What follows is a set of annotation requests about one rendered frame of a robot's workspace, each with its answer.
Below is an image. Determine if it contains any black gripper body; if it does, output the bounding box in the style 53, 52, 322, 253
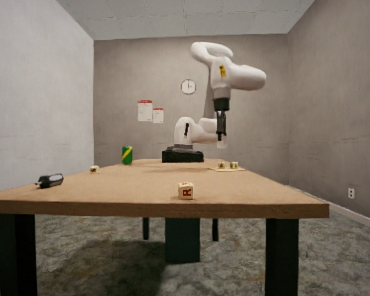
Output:
214, 99, 229, 117

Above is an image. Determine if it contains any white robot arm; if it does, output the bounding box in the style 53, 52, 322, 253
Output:
167, 42, 266, 153

